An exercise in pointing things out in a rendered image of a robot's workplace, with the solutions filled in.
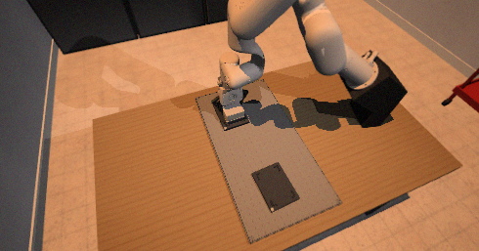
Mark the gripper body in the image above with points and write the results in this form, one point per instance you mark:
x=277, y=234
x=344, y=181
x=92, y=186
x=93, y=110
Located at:
x=229, y=96

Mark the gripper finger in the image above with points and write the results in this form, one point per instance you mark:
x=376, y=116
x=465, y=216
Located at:
x=245, y=92
x=214, y=101

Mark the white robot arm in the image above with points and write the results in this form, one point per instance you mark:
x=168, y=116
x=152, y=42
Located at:
x=320, y=31

